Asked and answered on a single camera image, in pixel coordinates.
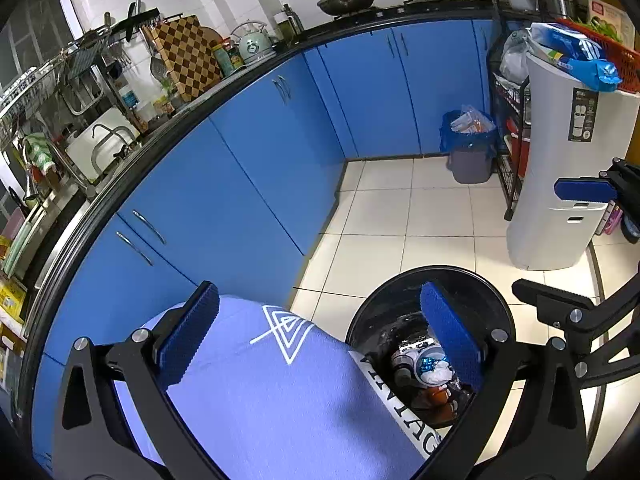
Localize steel sink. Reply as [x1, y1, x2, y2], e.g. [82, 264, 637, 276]
[32, 190, 98, 291]

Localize green tin can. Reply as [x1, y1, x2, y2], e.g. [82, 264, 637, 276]
[212, 40, 246, 72]

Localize blue base cabinets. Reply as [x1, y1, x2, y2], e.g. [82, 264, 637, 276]
[30, 17, 501, 461]

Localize black metal rack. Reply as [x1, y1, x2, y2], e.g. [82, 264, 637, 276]
[482, 0, 601, 221]

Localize blue snack bag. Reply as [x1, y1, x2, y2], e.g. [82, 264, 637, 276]
[530, 22, 623, 93]

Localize red plastic basket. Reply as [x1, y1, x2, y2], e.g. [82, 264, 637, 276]
[556, 17, 640, 93]

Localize metal dish rack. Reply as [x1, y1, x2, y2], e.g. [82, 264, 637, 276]
[0, 7, 183, 126]

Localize green kettle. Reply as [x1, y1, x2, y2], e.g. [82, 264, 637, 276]
[230, 20, 278, 65]

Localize grey bin blue bag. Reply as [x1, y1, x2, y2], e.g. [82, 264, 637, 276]
[440, 106, 499, 185]

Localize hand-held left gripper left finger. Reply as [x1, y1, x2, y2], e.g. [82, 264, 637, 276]
[52, 280, 223, 480]

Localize printed cardboard box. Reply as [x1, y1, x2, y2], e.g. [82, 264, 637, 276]
[585, 0, 636, 43]

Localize chrome kitchen faucet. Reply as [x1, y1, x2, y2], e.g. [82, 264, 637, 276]
[17, 132, 98, 201]

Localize small chrome faucet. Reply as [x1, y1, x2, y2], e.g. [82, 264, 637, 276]
[90, 122, 141, 173]

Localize glass jar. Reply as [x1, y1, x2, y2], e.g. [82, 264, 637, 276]
[274, 4, 304, 41]

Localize black trash bin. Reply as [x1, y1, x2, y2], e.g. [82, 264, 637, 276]
[346, 266, 516, 431]

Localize checkered cutting board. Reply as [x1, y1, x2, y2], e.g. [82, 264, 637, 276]
[150, 15, 223, 103]

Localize white tissue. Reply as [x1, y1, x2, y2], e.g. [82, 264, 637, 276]
[422, 365, 453, 386]

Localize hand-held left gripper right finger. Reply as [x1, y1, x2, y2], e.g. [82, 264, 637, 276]
[417, 279, 587, 480]

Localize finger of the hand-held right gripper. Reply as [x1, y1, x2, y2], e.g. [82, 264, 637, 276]
[554, 157, 640, 211]
[511, 277, 608, 332]

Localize green knit cloth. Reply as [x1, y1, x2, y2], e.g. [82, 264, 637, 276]
[22, 132, 56, 173]

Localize white plastic bag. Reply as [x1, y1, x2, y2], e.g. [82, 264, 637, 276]
[499, 30, 532, 85]

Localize tall white appliance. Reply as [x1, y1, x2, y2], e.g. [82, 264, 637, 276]
[506, 52, 640, 272]

